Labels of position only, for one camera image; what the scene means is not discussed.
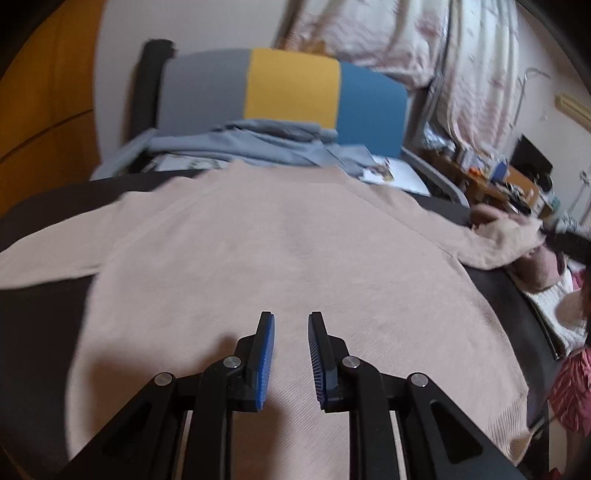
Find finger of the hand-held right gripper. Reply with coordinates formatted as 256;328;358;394
542;231;591;261

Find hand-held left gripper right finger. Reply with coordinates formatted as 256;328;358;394
308;311;527;480

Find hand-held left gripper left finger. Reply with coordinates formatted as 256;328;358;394
55;311;276;480

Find beige knit sweater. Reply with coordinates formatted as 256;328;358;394
0;164;546;467

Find pink garment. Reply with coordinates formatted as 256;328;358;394
471;205;566;294

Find white knit garment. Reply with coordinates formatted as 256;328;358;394
529;277;589;356

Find brown wooden panel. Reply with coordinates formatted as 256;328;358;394
505;166;541;208

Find black television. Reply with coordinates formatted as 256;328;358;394
512;134;553;174

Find wooden desk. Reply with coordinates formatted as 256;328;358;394
416;148;546;217

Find air conditioner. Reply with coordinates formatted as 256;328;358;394
554;93;591;123

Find red patterned cloth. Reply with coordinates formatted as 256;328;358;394
549;346;591;432

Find white printed shirt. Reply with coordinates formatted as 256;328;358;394
148;154;430;197

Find pink patterned curtain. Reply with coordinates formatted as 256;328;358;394
425;0;522;158

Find grey-blue garment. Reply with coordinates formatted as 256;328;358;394
148;119;384;178

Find grey yellow blue chair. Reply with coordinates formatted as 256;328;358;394
90;48;472;206

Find pink patterned hanging bedding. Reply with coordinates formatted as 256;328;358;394
284;0;446;88

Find black upright pad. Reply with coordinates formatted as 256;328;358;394
131;39;176;139

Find orange wooden wardrobe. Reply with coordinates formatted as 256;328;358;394
0;0;105;208

